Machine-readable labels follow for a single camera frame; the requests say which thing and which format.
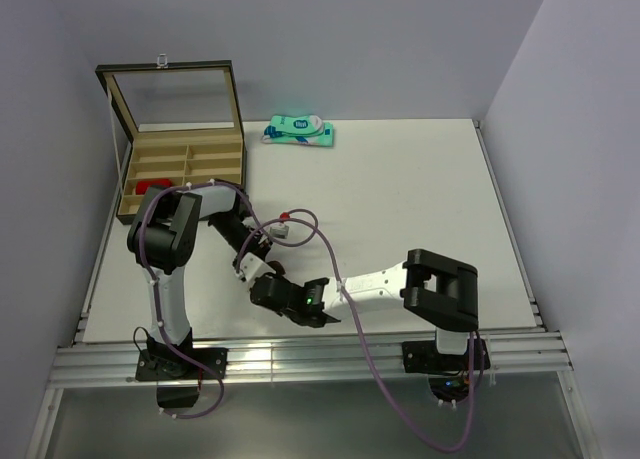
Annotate beige brown striped sock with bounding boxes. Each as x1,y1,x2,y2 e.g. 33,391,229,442
268,261,286,275

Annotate red sock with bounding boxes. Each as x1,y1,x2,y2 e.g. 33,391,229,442
134,178,173,196

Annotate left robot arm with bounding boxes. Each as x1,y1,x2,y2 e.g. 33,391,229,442
127,180,275,378

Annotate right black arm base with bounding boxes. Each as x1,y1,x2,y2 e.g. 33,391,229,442
401,340,471,403

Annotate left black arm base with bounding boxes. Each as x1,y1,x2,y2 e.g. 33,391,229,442
135,347,228,409

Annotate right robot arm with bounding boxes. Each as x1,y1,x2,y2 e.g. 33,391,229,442
239,249,479,369

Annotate teal patterned folded socks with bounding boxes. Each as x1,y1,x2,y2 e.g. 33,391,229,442
261,115,334,147

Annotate black compartment organizer box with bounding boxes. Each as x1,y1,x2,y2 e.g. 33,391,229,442
95,55,247,225

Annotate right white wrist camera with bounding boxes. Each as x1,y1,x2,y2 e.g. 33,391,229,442
235,253,275,288

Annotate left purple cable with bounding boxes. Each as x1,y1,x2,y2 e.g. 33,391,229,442
139,178,321,420

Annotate purple cable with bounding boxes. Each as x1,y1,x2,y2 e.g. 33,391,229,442
139,178,321,420
234,223,484,454

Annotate aluminium front rail frame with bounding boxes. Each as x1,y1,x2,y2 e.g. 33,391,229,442
24,121,601,459

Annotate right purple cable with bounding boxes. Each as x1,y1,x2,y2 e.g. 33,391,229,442
234,223,484,454

